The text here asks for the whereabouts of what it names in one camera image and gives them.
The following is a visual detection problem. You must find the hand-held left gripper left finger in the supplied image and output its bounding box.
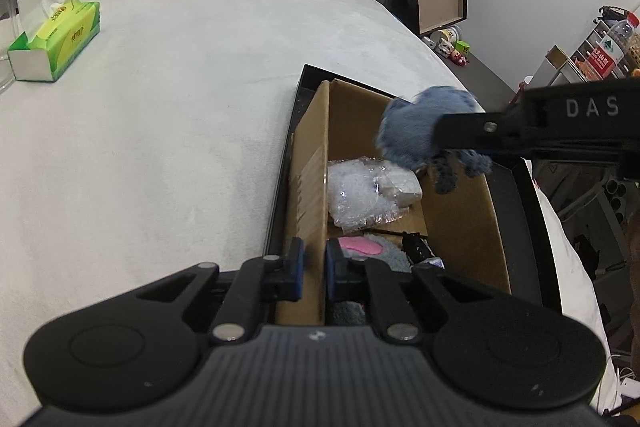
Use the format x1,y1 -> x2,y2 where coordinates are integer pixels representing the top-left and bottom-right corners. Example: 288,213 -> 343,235
135,237 -> 305,344

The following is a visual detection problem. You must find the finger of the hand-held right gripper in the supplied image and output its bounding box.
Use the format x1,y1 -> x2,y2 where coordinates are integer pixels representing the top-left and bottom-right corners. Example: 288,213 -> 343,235
434,111 -> 526,158

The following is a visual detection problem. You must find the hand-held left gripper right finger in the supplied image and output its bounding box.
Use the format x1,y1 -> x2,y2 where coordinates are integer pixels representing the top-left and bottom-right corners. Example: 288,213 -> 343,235
326,239 -> 501,343

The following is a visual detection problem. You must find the grey pink plush toy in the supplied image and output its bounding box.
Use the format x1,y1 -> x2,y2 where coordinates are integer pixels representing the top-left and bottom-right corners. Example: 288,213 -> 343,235
327,232 -> 413,327

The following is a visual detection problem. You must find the blue-grey plush toy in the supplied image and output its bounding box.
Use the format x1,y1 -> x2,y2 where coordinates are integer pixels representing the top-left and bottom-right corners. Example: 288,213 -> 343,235
376,87 -> 493,195

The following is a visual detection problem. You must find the clear bag of white stuffing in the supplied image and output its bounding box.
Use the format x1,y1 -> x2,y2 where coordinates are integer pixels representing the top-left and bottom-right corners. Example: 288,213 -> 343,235
327,157 -> 423,230

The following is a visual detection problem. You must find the brown cardboard box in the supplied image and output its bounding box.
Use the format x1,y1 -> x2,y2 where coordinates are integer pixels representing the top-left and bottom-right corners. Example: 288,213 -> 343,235
275,79 -> 512,328

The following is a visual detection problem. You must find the white storage shelf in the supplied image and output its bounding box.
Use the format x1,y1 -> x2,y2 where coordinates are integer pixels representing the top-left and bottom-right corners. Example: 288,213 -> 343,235
530,7 -> 640,88

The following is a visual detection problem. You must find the water bottle red label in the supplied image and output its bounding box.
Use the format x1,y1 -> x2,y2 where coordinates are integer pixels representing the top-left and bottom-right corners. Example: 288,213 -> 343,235
585,12 -> 640,82

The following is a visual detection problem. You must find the black tray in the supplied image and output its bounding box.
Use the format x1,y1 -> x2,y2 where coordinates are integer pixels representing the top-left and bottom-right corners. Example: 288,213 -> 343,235
264,63 -> 563,318

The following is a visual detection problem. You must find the green tissue box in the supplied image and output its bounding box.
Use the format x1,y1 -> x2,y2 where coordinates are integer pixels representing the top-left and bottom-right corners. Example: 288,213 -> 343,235
7,0 -> 101,82

